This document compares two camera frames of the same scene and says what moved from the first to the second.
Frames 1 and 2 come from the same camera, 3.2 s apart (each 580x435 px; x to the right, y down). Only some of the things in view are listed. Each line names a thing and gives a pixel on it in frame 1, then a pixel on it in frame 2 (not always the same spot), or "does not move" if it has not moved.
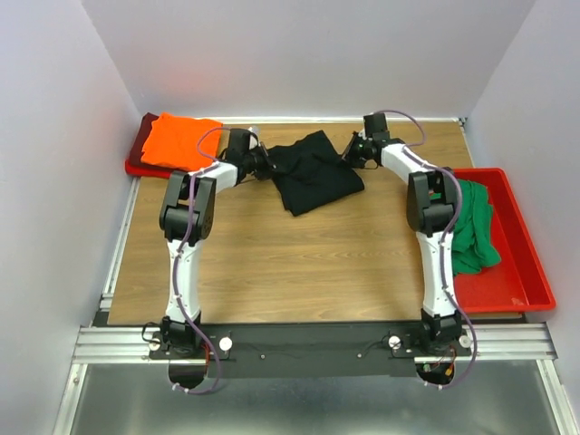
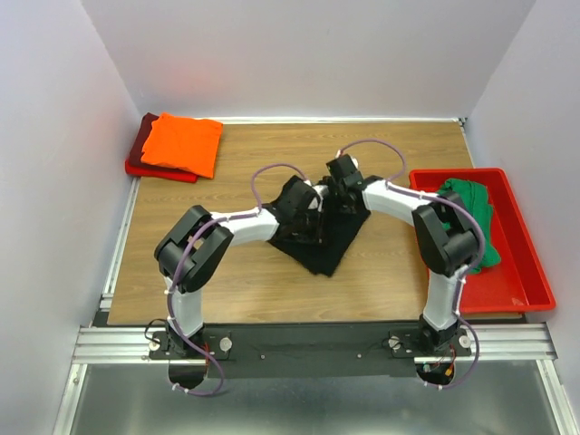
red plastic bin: [517, 283] does not move
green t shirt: [475, 245] does not move
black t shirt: [311, 174] -> [322, 258]
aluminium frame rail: [526, 342] does not move
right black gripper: [355, 138] -> [345, 209]
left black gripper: [268, 165] -> [314, 236]
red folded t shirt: [146, 171] does not move
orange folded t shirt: [173, 141] does not move
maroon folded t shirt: [140, 142] does not move
